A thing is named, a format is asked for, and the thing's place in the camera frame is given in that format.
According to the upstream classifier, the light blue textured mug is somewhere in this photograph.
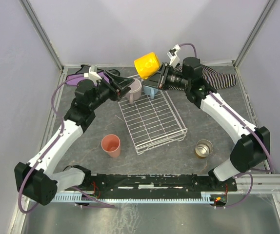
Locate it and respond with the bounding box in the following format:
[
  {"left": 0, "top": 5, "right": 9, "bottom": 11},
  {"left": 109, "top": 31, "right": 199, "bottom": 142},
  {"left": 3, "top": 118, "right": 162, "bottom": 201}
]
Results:
[{"left": 143, "top": 85, "right": 159, "bottom": 99}]

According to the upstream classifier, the lilac textured mug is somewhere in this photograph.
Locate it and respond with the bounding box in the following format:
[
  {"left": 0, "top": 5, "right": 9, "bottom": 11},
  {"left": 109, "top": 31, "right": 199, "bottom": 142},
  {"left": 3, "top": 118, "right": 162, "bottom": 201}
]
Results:
[{"left": 125, "top": 79, "right": 142, "bottom": 105}]

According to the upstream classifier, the yellow plastic cup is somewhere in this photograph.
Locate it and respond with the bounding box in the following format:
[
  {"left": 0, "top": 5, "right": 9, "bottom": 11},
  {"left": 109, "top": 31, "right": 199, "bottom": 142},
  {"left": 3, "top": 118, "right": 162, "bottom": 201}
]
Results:
[{"left": 134, "top": 52, "right": 160, "bottom": 79}]

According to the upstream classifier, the pink plastic cup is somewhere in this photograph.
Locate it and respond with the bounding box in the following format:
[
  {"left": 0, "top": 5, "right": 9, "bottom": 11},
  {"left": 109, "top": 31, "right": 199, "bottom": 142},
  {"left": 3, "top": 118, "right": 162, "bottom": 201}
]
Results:
[{"left": 101, "top": 134, "right": 121, "bottom": 158}]

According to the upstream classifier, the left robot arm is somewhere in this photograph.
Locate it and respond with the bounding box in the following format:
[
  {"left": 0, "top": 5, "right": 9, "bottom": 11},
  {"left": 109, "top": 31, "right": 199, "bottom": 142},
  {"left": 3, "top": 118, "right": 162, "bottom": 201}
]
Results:
[{"left": 14, "top": 71, "right": 134, "bottom": 206}]

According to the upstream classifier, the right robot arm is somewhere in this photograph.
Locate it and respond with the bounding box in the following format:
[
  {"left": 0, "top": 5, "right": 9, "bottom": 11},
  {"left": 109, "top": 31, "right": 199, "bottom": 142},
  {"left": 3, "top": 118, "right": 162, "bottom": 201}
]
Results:
[{"left": 135, "top": 53, "right": 271, "bottom": 181}]

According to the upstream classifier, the purple microfiber cloth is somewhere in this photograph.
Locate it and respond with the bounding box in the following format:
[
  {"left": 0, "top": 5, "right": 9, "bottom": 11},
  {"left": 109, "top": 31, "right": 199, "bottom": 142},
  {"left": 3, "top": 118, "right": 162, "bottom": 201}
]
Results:
[{"left": 66, "top": 64, "right": 120, "bottom": 86}]

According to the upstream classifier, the striped cloth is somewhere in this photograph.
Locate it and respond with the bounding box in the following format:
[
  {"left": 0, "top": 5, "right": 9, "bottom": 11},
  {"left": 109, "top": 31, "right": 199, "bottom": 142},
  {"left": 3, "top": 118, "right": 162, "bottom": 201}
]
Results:
[{"left": 174, "top": 63, "right": 237, "bottom": 91}]

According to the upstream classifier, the metal steel cup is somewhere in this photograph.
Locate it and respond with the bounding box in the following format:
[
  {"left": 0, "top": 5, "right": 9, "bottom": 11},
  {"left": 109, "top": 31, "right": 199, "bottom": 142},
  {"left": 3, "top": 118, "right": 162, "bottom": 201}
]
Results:
[{"left": 195, "top": 139, "right": 213, "bottom": 158}]

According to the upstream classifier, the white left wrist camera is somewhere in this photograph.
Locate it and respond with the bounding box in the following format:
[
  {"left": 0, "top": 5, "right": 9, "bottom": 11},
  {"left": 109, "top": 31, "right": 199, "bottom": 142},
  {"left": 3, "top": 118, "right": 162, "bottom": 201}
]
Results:
[{"left": 83, "top": 65, "right": 102, "bottom": 86}]

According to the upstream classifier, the white wire dish rack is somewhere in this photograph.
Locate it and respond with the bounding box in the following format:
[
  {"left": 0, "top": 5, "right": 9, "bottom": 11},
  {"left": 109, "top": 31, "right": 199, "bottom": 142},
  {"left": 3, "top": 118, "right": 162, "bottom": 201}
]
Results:
[{"left": 119, "top": 90, "right": 187, "bottom": 155}]

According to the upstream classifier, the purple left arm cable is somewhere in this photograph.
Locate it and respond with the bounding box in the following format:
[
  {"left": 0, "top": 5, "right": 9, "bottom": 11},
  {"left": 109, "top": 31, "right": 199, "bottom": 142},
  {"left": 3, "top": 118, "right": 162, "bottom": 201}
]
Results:
[{"left": 18, "top": 81, "right": 116, "bottom": 215}]

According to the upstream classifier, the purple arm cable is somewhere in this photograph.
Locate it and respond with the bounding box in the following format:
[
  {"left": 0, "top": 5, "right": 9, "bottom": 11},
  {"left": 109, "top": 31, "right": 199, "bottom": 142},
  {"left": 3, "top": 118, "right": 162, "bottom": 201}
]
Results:
[
  {"left": 18, "top": 81, "right": 116, "bottom": 215},
  {"left": 179, "top": 42, "right": 275, "bottom": 210}
]

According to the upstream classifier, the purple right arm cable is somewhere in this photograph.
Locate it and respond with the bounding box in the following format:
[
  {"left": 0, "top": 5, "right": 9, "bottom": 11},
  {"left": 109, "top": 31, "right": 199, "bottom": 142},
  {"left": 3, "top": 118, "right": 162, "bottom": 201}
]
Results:
[{"left": 179, "top": 42, "right": 275, "bottom": 210}]

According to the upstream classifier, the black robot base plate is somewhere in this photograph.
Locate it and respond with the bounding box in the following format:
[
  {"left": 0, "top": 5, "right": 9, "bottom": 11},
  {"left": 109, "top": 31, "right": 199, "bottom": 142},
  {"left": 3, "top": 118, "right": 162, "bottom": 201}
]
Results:
[{"left": 78, "top": 174, "right": 238, "bottom": 199}]

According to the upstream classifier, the light blue cable duct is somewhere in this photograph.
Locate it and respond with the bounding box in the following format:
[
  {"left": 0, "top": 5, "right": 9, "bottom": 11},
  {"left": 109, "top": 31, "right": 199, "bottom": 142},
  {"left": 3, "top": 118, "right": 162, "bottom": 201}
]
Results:
[{"left": 51, "top": 191, "right": 214, "bottom": 205}]

